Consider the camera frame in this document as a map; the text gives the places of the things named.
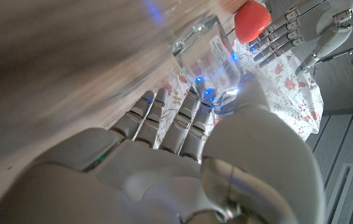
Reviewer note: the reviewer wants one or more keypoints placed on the red ball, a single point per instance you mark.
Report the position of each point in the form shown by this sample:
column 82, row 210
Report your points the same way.
column 251, row 21

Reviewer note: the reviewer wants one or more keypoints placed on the floral backdrop cloth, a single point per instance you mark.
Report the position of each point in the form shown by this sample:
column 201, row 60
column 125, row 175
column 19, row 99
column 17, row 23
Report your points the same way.
column 288, row 93

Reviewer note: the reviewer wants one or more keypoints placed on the clear glass salt shaker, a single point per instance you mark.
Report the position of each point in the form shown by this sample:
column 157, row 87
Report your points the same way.
column 207, row 56

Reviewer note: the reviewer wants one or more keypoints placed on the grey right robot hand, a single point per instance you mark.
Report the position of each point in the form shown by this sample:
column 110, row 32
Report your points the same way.
column 164, row 180

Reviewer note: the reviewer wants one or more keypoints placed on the white ceiling vent slot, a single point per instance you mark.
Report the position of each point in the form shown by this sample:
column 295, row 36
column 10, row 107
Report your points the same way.
column 339, row 193

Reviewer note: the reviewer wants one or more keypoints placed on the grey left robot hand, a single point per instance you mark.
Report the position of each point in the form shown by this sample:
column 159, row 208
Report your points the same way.
column 310, row 18

